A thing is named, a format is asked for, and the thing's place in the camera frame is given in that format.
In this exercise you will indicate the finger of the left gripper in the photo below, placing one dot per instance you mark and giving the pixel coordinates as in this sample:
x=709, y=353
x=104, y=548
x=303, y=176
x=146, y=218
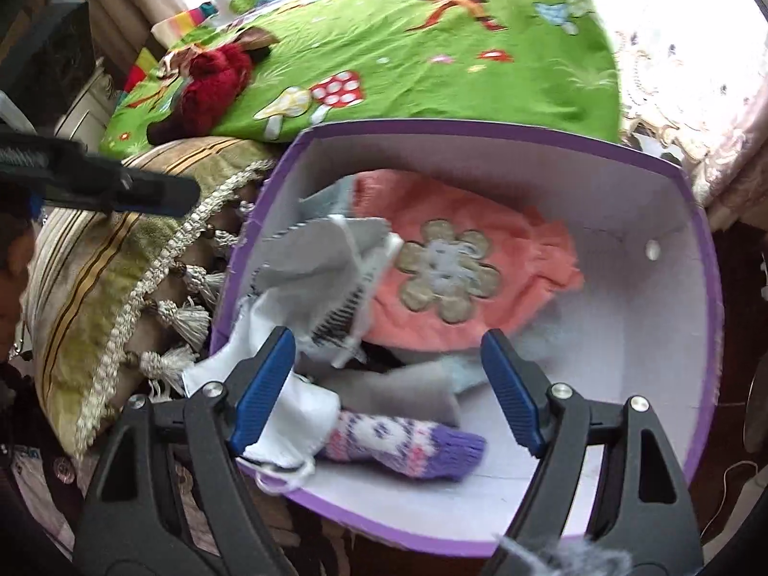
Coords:
x=39, y=172

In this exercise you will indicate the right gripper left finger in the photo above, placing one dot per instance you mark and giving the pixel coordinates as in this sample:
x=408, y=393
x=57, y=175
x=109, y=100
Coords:
x=133, y=521

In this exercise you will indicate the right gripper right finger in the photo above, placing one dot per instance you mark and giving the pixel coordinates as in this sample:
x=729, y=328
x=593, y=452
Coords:
x=642, y=521

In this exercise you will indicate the red white floral bow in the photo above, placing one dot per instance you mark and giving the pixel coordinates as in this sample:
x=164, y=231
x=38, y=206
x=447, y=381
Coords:
x=255, y=41

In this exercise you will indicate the dark red fluffy knit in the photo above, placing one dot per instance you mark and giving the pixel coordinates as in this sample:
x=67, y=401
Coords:
x=216, y=78

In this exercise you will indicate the purple patterned knit sock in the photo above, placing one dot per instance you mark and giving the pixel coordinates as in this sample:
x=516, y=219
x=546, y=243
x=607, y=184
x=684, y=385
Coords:
x=416, y=449

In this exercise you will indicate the grey felt cloth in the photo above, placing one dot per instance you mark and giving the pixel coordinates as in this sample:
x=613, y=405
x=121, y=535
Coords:
x=423, y=391

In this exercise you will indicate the white checkered face mask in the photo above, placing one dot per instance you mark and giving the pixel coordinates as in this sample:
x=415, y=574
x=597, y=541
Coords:
x=318, y=279

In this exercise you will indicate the light blue terry towel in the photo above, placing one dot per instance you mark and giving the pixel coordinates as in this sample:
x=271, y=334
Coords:
x=336, y=199

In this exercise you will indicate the striped sleeve left forearm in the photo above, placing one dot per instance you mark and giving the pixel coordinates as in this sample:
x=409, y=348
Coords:
x=41, y=502

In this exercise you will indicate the person's left hand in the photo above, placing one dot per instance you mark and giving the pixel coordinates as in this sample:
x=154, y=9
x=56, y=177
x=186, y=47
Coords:
x=17, y=251

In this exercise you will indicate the cream carved dresser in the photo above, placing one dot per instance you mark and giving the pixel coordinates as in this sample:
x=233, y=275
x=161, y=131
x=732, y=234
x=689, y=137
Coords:
x=86, y=120

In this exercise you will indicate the striped tasselled cushion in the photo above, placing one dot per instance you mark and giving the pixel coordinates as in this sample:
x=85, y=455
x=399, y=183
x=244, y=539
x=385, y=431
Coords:
x=118, y=300

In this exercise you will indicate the purple cardboard box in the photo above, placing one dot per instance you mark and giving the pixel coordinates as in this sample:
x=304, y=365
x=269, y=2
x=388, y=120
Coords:
x=647, y=321

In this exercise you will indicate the green cartoon mushroom bedsheet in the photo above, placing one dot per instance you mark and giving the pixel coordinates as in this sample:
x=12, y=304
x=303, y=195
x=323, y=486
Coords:
x=537, y=62

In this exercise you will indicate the white lace floral curtain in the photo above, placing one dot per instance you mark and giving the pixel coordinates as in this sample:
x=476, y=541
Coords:
x=694, y=73

